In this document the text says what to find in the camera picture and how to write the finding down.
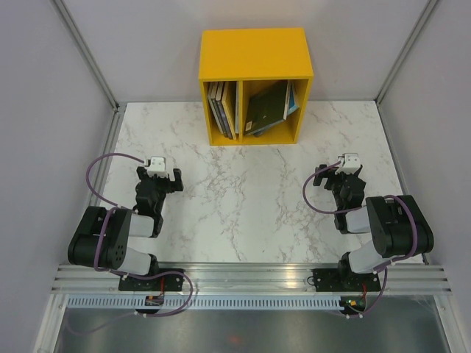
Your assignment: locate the right aluminium frame post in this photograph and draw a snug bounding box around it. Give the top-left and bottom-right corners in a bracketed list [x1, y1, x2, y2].
[375, 0, 441, 107]

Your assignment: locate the yellow notebook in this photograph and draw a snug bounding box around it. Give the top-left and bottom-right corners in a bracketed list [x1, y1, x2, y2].
[222, 81, 237, 140]

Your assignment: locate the aluminium frame post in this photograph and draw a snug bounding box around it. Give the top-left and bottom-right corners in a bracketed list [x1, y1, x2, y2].
[50, 0, 120, 112]
[375, 0, 441, 107]

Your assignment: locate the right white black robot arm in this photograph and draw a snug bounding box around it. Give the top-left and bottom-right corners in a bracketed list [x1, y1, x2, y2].
[310, 163, 434, 292]

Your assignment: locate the clear plastic file folder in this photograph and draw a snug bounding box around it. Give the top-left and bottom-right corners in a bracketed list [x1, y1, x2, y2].
[234, 81, 240, 135]

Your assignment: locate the green Alice Wonderland book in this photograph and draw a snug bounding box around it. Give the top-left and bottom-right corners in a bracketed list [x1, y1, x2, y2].
[244, 80, 288, 135]

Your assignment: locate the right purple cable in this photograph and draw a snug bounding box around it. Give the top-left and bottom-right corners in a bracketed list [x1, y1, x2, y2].
[302, 160, 424, 258]

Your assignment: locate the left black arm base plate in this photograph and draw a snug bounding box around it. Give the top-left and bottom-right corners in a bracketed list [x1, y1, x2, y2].
[118, 268, 185, 293]

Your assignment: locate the yellow wooden two-slot shelf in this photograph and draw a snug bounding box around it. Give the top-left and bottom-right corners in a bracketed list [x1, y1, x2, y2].
[199, 28, 314, 146]

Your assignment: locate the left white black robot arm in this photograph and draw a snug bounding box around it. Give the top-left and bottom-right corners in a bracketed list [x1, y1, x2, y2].
[68, 166, 184, 290]

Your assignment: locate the left aluminium frame post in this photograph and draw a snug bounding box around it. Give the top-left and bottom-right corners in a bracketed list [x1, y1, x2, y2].
[50, 0, 120, 112]

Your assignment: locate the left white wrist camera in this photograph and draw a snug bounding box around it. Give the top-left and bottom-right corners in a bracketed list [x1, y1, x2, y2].
[144, 156, 168, 178]

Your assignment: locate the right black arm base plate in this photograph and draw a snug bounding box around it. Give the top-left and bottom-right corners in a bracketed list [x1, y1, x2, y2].
[312, 268, 381, 293]

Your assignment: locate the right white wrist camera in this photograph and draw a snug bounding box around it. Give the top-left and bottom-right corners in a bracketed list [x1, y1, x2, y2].
[335, 153, 362, 174]

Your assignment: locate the blue 20000 Leagues book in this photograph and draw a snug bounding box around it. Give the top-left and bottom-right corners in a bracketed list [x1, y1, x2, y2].
[286, 81, 300, 116]

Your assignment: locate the aluminium front rail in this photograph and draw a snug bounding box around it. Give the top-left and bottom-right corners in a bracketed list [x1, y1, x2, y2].
[52, 262, 452, 296]

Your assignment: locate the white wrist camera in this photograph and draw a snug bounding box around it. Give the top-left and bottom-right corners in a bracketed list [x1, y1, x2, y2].
[144, 156, 168, 178]
[335, 153, 362, 174]

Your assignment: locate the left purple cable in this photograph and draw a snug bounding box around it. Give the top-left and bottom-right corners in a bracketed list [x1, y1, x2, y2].
[86, 153, 148, 273]

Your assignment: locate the purple cable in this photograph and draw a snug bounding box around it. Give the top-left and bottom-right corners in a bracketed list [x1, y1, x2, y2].
[86, 153, 148, 273]
[302, 160, 424, 258]

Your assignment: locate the white slotted cable duct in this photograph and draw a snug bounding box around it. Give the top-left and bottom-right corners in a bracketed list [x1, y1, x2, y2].
[67, 294, 344, 310]

